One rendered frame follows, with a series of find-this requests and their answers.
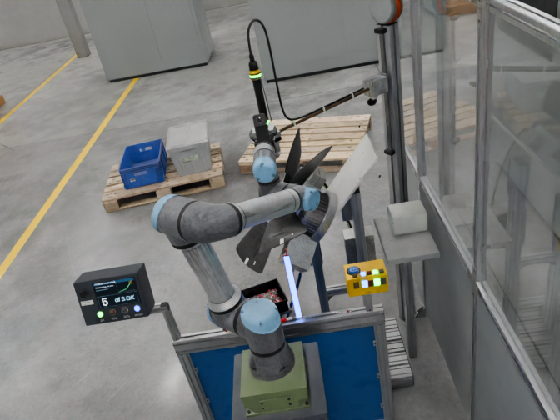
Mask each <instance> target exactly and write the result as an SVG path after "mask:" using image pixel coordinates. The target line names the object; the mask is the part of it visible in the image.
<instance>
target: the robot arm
mask: <svg viewBox="0 0 560 420"><path fill-rule="evenodd" d="M252 119H253V123H254V127H253V128H252V130H251V131H250V133H249V136H250V139H252V140H253V141H254V142H255V143H254V146H255V148H254V151H253V165H252V171H253V175H254V177H255V178H256V179H257V182H258V185H259V188H260V191H261V194H262V196H261V197H257V198H254V199H251V200H247V201H245V202H240V203H236V204H234V203H231V202H226V203H223V204H213V203H208V202H201V201H198V200H195V199H191V198H188V197H183V196H181V195H174V194H168V195H166V196H164V197H162V198H160V199H159V200H158V201H157V203H156V204H155V206H154V208H153V211H152V225H153V226H154V228H155V229H156V230H157V231H159V232H160V233H164V234H165V235H166V236H167V239H168V240H169V242H170V243H171V244H172V246H173V247H174V248H175V249H177V250H181V251H182V253H183V255H184V257H185V258H186V259H187V262H188V263H189V265H190V267H191V269H192V270H193V272H194V273H195V275H196V277H197V279H198V281H199V282H200V284H201V285H202V288H203V289H204V291H205V293H206V294H207V296H208V299H207V316H208V318H209V320H210V321H211V322H212V323H214V324H215V325H217V326H218V327H220V328H225V329H227V330H228V331H230V332H232V333H235V334H237V335H239V336H241V337H243V338H246V339H247V340H248V344H249V347H250V356H249V367H250V371H251V373H252V375H253V376H254V377H255V378H257V379H259V380H263V381H274V380H278V379H280V378H283V377H285V376H286V375H288V374H289V373H290V372H291V371H292V369H293V367H294V364H295V357H294V353H293V350H292V349H291V348H290V347H289V345H288V343H287V342H286V341H285V337H284V333H283V327H282V323H281V316H280V313H279V311H278V308H277V306H276V305H275V304H274V303H273V302H272V301H270V300H268V299H266V298H259V299H256V298H254V299H251V300H248V299H246V298H245V297H244V296H243V294H242V292H241V290H240V288H239V287H238V286H237V285H235V284H232V283H231V281H230V279H229V278H228V275H227V274H226V272H225V270H224V268H223V265H222V264H221V263H220V261H219V259H218V256H217V254H216V253H215V251H214V250H213V247H212V245H211V243H214V242H217V241H221V240H224V239H227V238H231V237H234V236H237V235H238V234H240V233H241V231H242V230H243V229H245V228H250V227H252V226H254V225H257V224H259V223H264V222H266V221H269V220H272V219H274V218H279V217H281V216H283V215H286V214H289V213H293V212H296V211H298V210H305V211H314V210H315V209H316V208H317V207H318V205H319V203H320V193H319V191H318V190H317V189H316V188H313V187H309V186H307V187H306V186H302V185H297V184H292V183H288V182H281V179H280V177H279V174H278V168H277V164H276V156H277V155H278V154H277V149H276V144H275V142H274V140H275V136H276V135H277V134H278V130H277V128H276V126H275V125H274V124H272V123H271V122H269V123H267V119H266V115H265V114H264V113H260V114H256V115H253V117H252Z"/></svg>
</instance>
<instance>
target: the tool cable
mask: <svg viewBox="0 0 560 420"><path fill-rule="evenodd" d="M254 22H259V23H260V24H261V25H262V28H263V31H264V32H265V36H266V39H267V45H268V50H269V53H270V58H271V62H272V70H273V75H274V79H275V83H276V88H277V95H278V99H279V102H280V106H281V109H282V113H283V115H284V117H285V118H286V119H287V120H290V121H292V123H294V128H295V127H296V123H295V120H298V119H301V118H305V117H307V116H309V115H311V114H313V113H316V112H318V111H320V110H322V109H323V111H324V112H323V113H325V108H327V107H329V106H331V105H333V104H334V103H337V102H339V101H341V100H343V99H344V98H348V97H350V96H352V99H351V100H353V99H354V96H353V94H355V93H358V92H360V91H362V90H363V89H364V87H363V88H361V89H359V90H357V91H355V92H350V94H348V95H347V96H345V97H342V98H339V99H338V100H336V101H334V102H331V103H329V104H328V105H326V106H321V107H320V108H319V109H317V110H315V111H313V112H310V113H308V114H306V115H303V116H301V117H296V118H290V117H288V116H287V115H286V113H285V112H284V109H283V104H282V99H281V96H280V92H279V87H278V80H277V75H276V71H275V66H274V61H273V54H272V49H271V46H270V42H269V38H268V33H267V30H266V28H265V26H264V24H263V23H262V22H261V21H260V20H259V19H256V18H255V19H253V20H252V21H251V22H250V23H249V25H248V27H247V44H248V49H249V53H250V54H252V49H251V44H250V37H249V33H250V27H251V26H252V24H253V23H254Z"/></svg>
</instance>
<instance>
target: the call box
mask: <svg viewBox="0 0 560 420"><path fill-rule="evenodd" d="M352 266H357V267H358V273H357V277H353V275H352V274H351V273H349V272H348V269H349V267H352ZM343 268H344V274H345V280H346V284H347V291H348V296H349V297H355V296H361V295H366V294H372V293H381V292H387V291H388V290H389V287H388V273H387V270H386V268H385V265H384V262H383V260H382V259H378V260H372V261H367V262H357V263H352V264H347V265H343ZM379 269H383V270H384V272H381V273H380V272H379ZM373 270H377V272H378V273H376V274H373ZM367 271H371V272H372V274H371V275H367ZM361 272H365V273H366V275H365V276H361ZM378 278H379V279H380V278H386V282H387V284H383V285H381V282H380V285H377V286H375V285H374V286H371V287H363V285H362V281H367V280H372V279H373V281H374V279H378ZM355 282H359V288H356V289H354V286H353V283H355Z"/></svg>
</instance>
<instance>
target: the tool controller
mask: <svg viewBox="0 0 560 420"><path fill-rule="evenodd" d="M73 286H74V289H75V292H76V294H77V300H78V302H79V305H80V308H81V310H82V315H83V317H84V321H85V323H86V325H87V326H90V325H96V324H101V323H111V322H116V321H122V320H128V319H133V318H143V317H148V316H149V315H150V313H151V311H152V310H153V307H154V305H155V300H154V297H153V291H152V289H151V285H150V282H149V279H148V273H147V270H146V267H145V263H144V262H141V263H136V264H131V265H126V266H120V267H110V268H105V269H100V270H95V271H90V272H83V273H82V274H81V275H80V276H79V278H78V279H77V280H76V281H75V282H74V283H73ZM106 295H109V296H110V299H111V302H112V307H103V308H100V306H99V303H98V298H97V297H101V296H106ZM135 305H139V306H140V307H141V310H140V311H138V312H137V311H135V310H134V306H135ZM123 307H126V308H128V312H127V313H123V312H122V308H123ZM110 309H115V310H116V314H115V315H111V314H110V313H109V310H110ZM98 311H102V312H103V313H104V315H103V316H102V317H99V316H98V315H97V313H98Z"/></svg>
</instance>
